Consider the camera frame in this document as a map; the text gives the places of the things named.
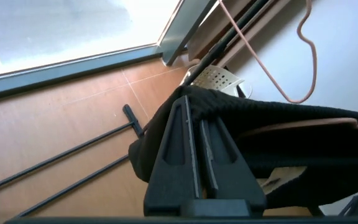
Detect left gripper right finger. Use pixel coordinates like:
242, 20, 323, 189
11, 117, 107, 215
199, 117, 267, 217

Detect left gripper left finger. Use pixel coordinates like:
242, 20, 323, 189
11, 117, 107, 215
144, 95, 203, 218

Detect black shorts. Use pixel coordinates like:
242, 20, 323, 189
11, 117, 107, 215
128, 84, 358, 210

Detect white laundry basket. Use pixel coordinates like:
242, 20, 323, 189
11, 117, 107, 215
180, 64, 254, 99

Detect black clothes rack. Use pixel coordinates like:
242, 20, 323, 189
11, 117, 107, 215
0, 0, 272, 220

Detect window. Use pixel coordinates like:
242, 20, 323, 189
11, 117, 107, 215
0, 0, 218, 104

